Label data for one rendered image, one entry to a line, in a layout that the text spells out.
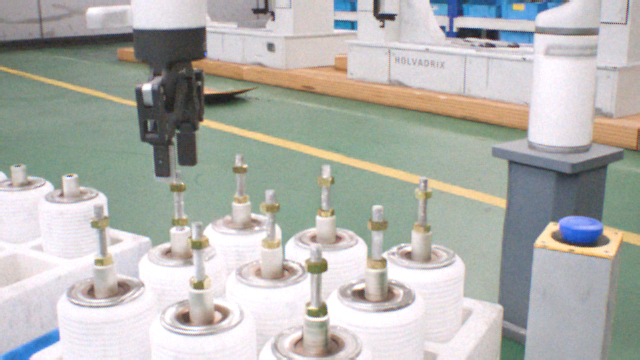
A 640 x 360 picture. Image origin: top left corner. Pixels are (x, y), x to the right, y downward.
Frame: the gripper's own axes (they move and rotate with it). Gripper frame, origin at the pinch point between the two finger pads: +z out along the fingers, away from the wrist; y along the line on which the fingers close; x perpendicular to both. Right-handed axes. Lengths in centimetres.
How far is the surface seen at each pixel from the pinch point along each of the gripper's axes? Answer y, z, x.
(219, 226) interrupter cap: 9.5, 10.4, -1.4
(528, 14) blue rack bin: 546, 5, -88
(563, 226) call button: -7.0, 3.0, -39.3
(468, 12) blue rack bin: 590, 6, -41
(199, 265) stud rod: -15.4, 5.5, -7.5
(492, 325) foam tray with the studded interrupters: 3.9, 18.4, -34.3
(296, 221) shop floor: 89, 36, 6
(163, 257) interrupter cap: -1.7, 10.4, 1.5
